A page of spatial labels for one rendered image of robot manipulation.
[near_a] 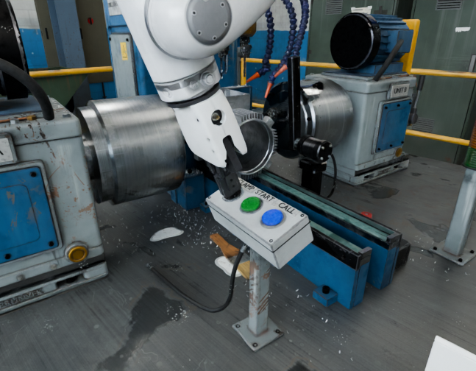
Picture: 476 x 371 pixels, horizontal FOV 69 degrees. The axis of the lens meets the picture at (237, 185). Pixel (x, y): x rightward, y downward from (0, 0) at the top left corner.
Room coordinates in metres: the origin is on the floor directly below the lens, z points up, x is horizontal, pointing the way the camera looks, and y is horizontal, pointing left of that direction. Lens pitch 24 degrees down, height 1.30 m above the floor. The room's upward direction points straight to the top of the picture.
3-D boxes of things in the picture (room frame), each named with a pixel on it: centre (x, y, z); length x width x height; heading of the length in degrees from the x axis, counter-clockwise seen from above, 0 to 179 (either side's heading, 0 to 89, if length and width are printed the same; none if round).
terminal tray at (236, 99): (1.03, 0.04, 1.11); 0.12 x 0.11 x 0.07; 34
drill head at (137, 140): (0.79, 0.31, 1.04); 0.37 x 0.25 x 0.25; 125
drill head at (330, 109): (1.18, -0.26, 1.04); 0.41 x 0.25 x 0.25; 125
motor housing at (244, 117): (0.99, 0.02, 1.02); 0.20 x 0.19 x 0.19; 34
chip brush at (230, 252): (0.71, 0.01, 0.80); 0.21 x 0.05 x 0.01; 32
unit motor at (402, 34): (1.33, -0.52, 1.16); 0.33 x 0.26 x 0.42; 125
